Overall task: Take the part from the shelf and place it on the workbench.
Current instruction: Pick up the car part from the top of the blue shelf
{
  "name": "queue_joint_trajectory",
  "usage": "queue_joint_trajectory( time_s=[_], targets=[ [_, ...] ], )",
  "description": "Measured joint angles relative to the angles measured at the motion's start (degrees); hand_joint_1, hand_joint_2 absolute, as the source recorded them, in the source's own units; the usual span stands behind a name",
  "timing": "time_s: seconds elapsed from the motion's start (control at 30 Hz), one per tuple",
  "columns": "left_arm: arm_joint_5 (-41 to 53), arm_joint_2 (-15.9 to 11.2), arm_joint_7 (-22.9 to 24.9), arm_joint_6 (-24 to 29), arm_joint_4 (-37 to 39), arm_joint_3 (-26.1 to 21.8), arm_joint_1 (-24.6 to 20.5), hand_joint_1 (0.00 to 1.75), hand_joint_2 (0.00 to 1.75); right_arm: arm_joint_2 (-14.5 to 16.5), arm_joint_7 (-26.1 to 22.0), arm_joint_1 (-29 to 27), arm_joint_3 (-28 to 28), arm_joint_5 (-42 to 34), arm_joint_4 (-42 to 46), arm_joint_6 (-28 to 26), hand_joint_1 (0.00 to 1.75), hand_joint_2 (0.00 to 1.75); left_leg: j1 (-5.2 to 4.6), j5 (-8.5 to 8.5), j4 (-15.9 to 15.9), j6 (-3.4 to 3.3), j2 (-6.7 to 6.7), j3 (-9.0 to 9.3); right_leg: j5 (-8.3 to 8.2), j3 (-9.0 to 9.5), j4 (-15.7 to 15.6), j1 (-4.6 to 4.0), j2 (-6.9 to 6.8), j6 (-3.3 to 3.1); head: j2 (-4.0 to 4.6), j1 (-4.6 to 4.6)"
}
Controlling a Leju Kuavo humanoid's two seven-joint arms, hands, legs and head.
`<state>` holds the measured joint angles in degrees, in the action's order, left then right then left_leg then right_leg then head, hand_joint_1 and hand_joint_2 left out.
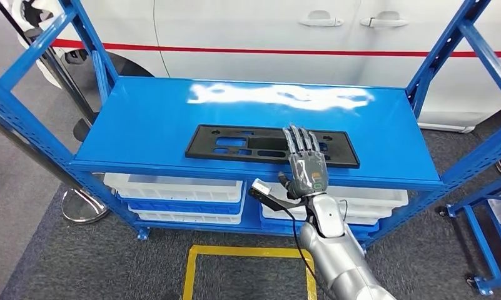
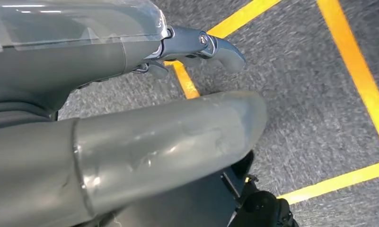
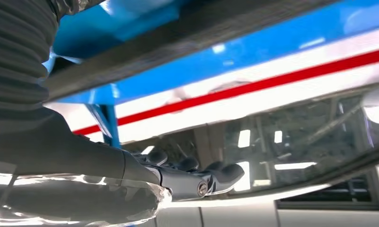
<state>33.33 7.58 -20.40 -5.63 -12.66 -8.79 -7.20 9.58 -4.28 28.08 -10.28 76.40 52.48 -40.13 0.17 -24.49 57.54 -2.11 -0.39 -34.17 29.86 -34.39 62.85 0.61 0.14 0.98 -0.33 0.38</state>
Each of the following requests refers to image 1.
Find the white car with red stripe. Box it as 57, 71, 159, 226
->
9, 0, 501, 134

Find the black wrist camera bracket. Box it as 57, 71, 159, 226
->
252, 191, 313, 213

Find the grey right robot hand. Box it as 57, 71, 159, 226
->
278, 124, 330, 201

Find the chrome stanchion post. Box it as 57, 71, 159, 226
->
0, 107, 110, 224
0, 0, 98, 143

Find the black plastic plate frame part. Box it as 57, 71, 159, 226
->
185, 124, 361, 169

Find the blue metal shelf rack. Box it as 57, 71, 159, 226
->
0, 0, 501, 249

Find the blue wheeled rack cart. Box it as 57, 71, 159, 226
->
438, 174, 501, 297

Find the yellow floor tape square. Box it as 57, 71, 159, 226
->
181, 245, 318, 300

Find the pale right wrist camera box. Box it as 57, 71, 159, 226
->
248, 178, 273, 199

